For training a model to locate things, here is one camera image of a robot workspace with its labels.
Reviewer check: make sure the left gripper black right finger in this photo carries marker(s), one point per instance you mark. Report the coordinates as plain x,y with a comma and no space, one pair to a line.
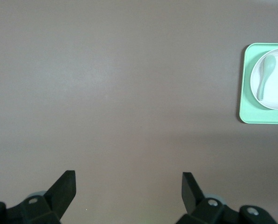
192,196

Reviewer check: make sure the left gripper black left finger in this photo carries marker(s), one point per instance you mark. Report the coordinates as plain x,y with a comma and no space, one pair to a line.
57,193

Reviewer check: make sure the pale green plastic spoon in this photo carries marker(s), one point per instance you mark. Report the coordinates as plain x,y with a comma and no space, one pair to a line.
268,64

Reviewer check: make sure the light green rectangular tray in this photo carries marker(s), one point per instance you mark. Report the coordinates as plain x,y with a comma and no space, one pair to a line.
246,112

